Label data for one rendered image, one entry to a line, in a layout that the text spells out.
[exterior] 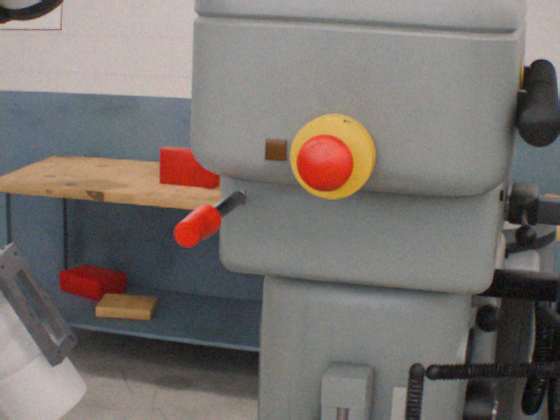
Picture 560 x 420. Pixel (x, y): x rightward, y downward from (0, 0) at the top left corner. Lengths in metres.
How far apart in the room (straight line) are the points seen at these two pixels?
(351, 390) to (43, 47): 4.96
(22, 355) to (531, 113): 0.41
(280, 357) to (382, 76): 0.32
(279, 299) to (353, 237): 0.11
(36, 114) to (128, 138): 0.55
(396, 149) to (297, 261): 0.18
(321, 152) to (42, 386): 0.26
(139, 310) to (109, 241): 0.73
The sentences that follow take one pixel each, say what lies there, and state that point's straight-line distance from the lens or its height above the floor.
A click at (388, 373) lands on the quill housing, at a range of 1.00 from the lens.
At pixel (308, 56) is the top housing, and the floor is 1.83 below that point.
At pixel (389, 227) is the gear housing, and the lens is 0.92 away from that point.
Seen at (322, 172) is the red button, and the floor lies 1.76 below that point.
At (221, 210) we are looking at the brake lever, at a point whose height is 1.70.
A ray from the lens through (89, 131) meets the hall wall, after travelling 5.75.
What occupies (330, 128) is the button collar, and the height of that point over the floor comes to 1.78.
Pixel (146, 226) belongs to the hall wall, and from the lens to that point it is 5.72.
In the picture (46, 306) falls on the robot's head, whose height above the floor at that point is 1.66.
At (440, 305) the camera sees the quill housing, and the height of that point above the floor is 1.61.
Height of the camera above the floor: 1.90
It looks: 13 degrees down
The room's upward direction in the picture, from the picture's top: 2 degrees clockwise
